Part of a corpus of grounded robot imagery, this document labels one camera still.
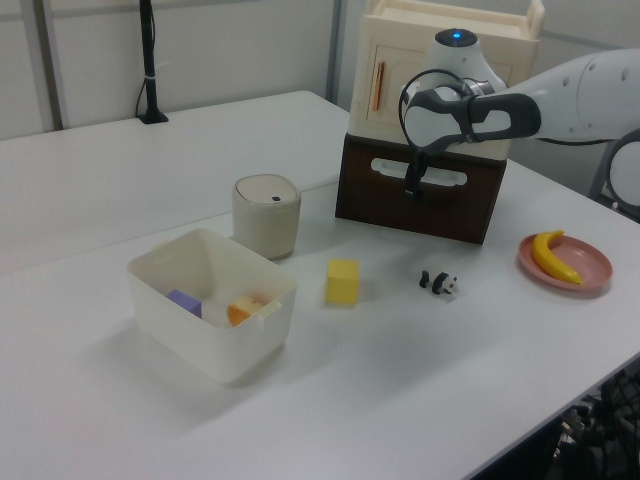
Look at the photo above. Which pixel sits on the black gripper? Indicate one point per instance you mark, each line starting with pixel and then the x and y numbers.
pixel 417 162

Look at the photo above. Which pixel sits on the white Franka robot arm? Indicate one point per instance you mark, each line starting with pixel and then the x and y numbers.
pixel 575 100

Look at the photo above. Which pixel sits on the dark wood drawer cabinet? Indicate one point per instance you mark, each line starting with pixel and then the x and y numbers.
pixel 370 144

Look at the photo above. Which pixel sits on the panda figurine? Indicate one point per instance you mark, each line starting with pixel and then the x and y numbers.
pixel 442 282

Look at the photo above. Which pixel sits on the yellow foam cube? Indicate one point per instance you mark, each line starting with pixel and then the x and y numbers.
pixel 342 282

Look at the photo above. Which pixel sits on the beige mini trash can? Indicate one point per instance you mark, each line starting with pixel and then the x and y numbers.
pixel 265 220

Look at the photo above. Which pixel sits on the yellow toy banana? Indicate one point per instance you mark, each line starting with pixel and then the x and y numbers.
pixel 547 257

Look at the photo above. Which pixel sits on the pink plate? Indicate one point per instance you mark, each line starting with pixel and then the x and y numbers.
pixel 590 260

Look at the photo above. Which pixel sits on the purple foam cube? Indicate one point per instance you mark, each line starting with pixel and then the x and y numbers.
pixel 184 301

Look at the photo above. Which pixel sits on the white plastic bin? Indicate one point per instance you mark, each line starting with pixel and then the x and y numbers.
pixel 200 340

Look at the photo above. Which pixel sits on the black camera stand pole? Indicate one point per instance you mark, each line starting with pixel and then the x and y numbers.
pixel 148 60

